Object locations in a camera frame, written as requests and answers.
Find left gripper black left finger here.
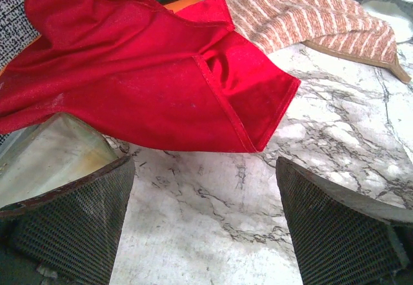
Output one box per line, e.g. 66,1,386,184
1,156,136,284

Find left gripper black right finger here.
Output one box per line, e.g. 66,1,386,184
276,157,412,284

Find red cloth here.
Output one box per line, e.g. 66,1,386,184
1,0,300,153

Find striped pink cloth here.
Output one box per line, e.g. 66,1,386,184
225,0,411,83

